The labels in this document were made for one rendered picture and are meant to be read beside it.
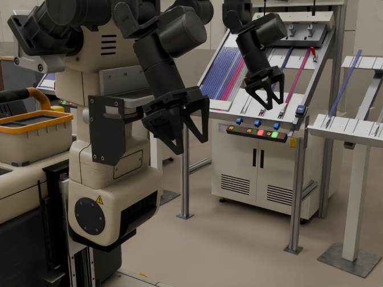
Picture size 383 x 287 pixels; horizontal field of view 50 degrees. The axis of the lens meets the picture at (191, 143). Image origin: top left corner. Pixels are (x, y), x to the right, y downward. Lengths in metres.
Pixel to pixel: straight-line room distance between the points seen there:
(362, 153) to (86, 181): 1.46
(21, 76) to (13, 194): 4.60
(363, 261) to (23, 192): 1.77
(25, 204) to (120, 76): 0.47
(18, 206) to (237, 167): 1.78
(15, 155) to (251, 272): 1.37
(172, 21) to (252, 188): 2.12
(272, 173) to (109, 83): 1.80
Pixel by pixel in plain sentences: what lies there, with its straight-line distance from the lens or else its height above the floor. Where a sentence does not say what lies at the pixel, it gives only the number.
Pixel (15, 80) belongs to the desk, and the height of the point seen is 0.52.
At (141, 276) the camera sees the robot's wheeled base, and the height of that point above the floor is 0.28.
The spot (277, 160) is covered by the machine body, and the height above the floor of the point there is 0.40.
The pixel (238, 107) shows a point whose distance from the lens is 2.34.
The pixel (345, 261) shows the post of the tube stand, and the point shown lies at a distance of 2.39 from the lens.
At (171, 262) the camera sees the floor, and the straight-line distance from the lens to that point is 2.26.
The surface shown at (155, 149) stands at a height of 0.37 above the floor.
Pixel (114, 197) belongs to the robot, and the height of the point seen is 0.79.
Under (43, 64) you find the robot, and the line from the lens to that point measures 0.89.
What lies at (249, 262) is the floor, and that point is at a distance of 2.28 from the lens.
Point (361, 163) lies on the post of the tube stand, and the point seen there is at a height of 0.55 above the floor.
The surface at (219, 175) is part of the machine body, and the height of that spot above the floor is 0.21.
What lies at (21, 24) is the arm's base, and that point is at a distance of 0.91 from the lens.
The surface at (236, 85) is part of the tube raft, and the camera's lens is 2.44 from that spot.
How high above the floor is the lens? 1.20
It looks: 16 degrees down
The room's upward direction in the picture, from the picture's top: straight up
